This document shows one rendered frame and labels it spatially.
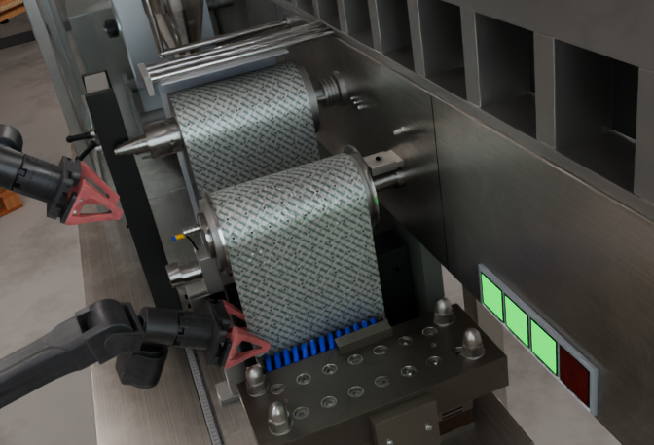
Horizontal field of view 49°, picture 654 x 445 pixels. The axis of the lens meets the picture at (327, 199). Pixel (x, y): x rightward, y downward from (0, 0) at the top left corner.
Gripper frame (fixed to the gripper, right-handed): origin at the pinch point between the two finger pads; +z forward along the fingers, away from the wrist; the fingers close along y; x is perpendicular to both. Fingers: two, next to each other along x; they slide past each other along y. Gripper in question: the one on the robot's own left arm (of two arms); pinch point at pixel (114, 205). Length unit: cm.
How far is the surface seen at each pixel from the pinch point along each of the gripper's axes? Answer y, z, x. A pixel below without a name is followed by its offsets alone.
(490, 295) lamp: 31, 45, 17
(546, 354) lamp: 44, 45, 16
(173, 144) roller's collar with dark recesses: -19.8, 9.5, 7.6
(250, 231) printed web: 8.0, 18.4, 6.3
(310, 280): 8.1, 32.0, 1.9
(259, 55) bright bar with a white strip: -21.8, 17.0, 28.6
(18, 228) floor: -308, 29, -144
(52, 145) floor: -437, 43, -129
